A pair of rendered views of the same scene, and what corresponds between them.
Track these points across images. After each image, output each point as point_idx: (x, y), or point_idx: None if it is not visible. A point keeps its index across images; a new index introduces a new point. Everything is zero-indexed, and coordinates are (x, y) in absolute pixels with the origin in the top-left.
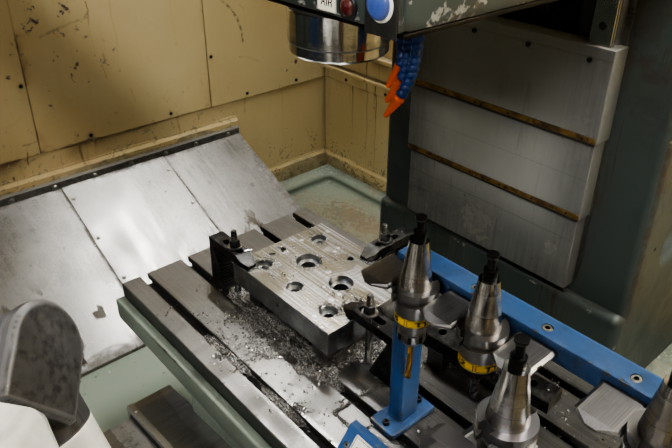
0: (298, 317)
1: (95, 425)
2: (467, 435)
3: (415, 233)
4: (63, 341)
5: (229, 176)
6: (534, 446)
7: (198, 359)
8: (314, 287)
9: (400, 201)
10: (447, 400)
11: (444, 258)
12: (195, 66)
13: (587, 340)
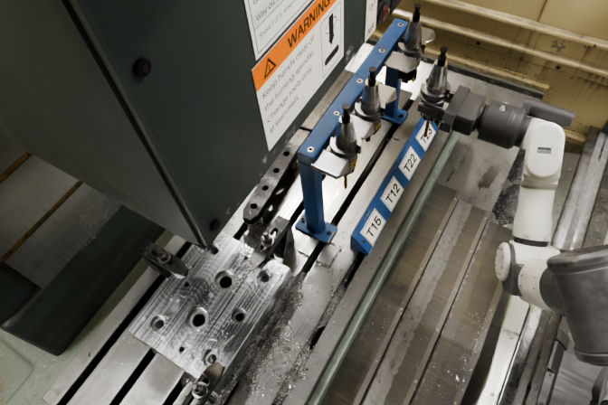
0: (271, 301)
1: (546, 265)
2: (441, 108)
3: (349, 116)
4: (567, 254)
5: None
6: None
7: (311, 390)
8: (236, 298)
9: (20, 304)
10: (294, 207)
11: (312, 132)
12: None
13: (363, 66)
